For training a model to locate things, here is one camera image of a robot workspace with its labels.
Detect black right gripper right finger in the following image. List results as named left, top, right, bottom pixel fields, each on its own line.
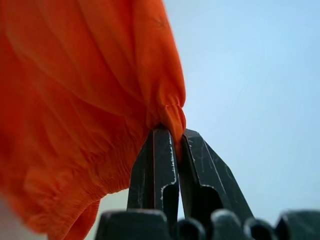
left=177, top=128, right=255, bottom=222

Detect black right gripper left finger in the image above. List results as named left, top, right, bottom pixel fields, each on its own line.
left=126, top=127, right=181, bottom=227

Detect orange shorts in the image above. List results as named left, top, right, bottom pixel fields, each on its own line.
left=0, top=0, right=188, bottom=240

